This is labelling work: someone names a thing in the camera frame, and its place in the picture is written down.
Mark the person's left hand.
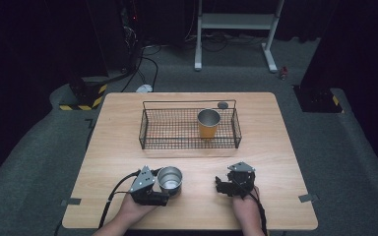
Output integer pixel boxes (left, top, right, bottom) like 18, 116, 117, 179
119, 192, 161, 228

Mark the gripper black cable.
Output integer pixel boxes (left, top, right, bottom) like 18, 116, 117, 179
239, 183, 270, 236
97, 168, 143, 230

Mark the black equipment rack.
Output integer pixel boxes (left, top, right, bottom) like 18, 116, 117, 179
85, 0, 146, 75

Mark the white metal stand frame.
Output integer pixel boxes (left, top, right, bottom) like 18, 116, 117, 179
194, 0, 285, 74

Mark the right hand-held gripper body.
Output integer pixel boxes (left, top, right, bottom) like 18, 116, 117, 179
225, 161, 257, 200

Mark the black floor cable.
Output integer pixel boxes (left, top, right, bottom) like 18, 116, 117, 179
120, 45, 162, 93

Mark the grey tape piece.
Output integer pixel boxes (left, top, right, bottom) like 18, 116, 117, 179
60, 197, 83, 207
297, 193, 320, 204

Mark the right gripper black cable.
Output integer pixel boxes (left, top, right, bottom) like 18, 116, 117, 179
239, 183, 270, 236

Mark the black wire basket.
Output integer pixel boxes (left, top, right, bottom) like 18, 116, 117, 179
138, 99, 243, 150

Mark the silver metal cup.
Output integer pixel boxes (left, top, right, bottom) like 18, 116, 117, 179
157, 165, 184, 198

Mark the orange metal cup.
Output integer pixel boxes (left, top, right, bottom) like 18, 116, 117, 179
196, 108, 221, 140

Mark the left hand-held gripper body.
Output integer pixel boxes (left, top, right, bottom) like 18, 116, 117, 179
128, 165, 170, 207

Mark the black yellow striped stand base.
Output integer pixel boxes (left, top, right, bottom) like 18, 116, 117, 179
58, 76, 108, 112
292, 84, 345, 114

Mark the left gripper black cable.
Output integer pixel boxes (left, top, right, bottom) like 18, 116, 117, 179
97, 168, 143, 230

